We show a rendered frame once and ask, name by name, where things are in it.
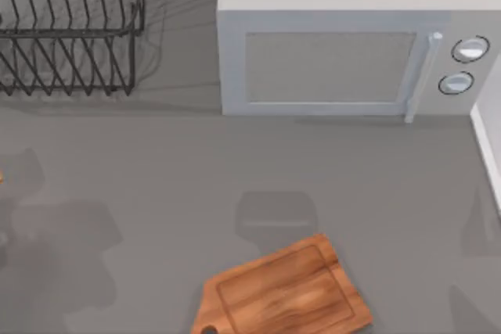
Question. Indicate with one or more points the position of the microwave door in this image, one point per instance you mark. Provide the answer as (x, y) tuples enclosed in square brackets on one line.
[(329, 68)]

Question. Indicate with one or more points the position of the wooden cutting board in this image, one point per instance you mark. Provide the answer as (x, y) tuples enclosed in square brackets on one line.
[(285, 291)]

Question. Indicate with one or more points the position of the small microwave knob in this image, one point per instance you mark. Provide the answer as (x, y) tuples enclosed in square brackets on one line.
[(455, 83)]

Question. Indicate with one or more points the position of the large microwave knob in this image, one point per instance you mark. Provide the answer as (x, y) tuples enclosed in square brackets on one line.
[(469, 49)]

